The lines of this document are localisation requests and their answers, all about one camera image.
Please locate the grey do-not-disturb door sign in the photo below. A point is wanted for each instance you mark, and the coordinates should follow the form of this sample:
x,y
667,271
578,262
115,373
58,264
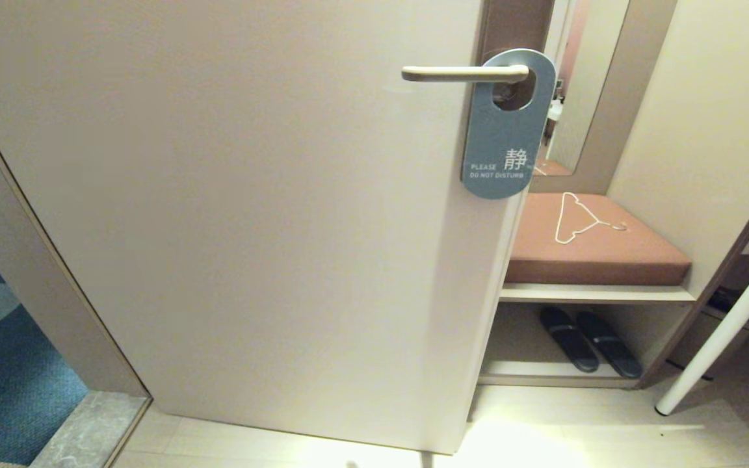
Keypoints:
x,y
504,136

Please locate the beige door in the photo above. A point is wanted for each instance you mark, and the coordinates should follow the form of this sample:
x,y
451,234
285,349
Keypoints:
x,y
218,195

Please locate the black slipper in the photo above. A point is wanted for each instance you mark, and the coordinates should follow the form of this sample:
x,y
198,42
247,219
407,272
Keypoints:
x,y
569,341
608,344

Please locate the brown seat cushion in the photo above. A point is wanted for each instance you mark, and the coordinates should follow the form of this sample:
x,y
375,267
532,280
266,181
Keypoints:
x,y
608,260

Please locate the grey marble threshold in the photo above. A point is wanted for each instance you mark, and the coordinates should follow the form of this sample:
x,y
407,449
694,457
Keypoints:
x,y
88,429

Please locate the white table leg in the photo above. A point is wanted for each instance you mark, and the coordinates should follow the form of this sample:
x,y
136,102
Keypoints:
x,y
719,338

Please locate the blue carpet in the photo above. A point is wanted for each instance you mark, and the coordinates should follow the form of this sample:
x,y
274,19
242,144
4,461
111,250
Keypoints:
x,y
4,390

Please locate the wall mirror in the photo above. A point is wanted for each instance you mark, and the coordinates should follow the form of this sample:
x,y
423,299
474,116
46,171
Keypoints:
x,y
592,78

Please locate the brown mirror frame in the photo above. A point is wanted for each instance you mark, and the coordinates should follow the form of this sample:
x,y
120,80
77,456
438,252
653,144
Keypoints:
x,y
641,65

